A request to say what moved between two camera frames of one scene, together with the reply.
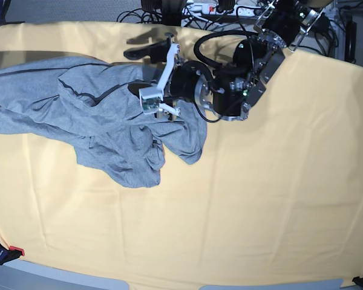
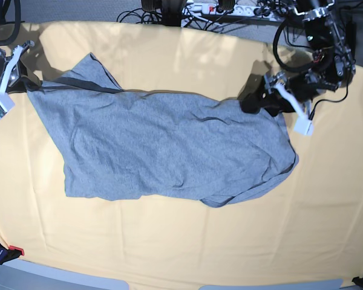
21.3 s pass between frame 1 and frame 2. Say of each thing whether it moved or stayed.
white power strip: stayed
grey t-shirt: moved
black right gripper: moved
